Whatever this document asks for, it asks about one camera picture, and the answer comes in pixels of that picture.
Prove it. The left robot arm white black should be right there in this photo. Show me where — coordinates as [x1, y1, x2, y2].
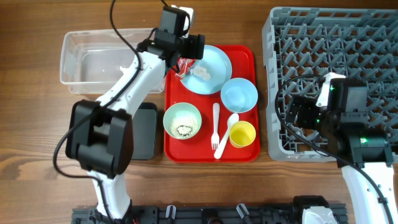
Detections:
[56, 5, 205, 223]

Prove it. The grey dishwasher rack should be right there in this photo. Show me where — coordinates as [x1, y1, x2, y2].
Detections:
[262, 7, 397, 162]

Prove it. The white plastic spoon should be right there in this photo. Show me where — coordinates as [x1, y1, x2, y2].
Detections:
[214, 113, 239, 159]

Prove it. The white tissue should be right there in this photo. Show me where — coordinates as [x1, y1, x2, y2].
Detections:
[190, 65, 211, 81]

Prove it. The rice food waste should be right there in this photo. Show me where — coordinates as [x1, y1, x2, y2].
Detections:
[169, 111, 199, 139]

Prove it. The clear plastic bin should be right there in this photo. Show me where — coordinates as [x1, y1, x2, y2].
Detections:
[59, 28, 166, 95]

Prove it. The light blue plate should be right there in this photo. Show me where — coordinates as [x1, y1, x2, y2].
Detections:
[181, 45, 232, 95]

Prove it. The yellow plastic cup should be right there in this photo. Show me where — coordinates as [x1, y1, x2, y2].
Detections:
[229, 121, 256, 148]

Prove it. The green bowl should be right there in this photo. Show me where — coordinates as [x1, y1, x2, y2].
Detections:
[163, 102, 202, 140]

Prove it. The light blue bowl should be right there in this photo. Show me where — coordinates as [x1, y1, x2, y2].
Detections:
[220, 78, 258, 113]

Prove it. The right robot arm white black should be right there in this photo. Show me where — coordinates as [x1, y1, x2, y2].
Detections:
[280, 78, 397, 223]

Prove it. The red serving tray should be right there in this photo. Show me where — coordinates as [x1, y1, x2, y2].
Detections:
[164, 45, 261, 163]

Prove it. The black tray bin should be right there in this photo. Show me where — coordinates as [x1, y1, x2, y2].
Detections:
[132, 102, 158, 160]

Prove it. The red snack wrapper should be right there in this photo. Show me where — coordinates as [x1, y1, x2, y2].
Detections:
[175, 58, 197, 80]

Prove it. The white plastic fork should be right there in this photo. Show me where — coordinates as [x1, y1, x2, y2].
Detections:
[211, 103, 220, 151]

